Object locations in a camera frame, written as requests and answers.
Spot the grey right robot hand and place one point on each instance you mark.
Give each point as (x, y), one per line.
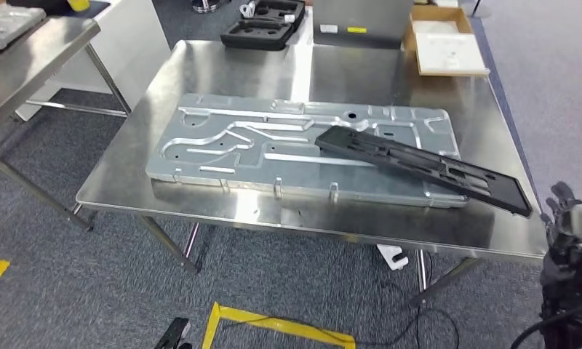
(561, 207)

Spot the black slotted plastic panel part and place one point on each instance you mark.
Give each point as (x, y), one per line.
(416, 164)

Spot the stainless steel workbench table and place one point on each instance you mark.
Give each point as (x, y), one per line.
(127, 183)

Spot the white power strip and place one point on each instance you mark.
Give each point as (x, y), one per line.
(392, 256)

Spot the open cardboard box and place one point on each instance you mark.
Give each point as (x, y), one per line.
(440, 17)

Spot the stamped sheet metal panel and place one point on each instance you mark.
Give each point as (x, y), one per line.
(4, 26)
(223, 144)

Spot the black foam-lined case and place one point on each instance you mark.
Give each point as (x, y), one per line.
(257, 31)

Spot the white cabinet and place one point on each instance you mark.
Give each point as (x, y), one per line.
(127, 48)

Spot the yellow cup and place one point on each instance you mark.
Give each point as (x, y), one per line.
(78, 5)

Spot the stainless steel side table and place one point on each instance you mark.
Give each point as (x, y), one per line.
(26, 67)

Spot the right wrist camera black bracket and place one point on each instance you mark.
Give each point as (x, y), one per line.
(573, 279)

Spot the wrist camera black bracket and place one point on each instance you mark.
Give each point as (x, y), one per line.
(573, 279)
(174, 333)

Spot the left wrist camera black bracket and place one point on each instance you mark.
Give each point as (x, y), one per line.
(174, 333)

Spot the chrome pedestal base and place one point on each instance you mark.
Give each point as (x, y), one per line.
(205, 6)

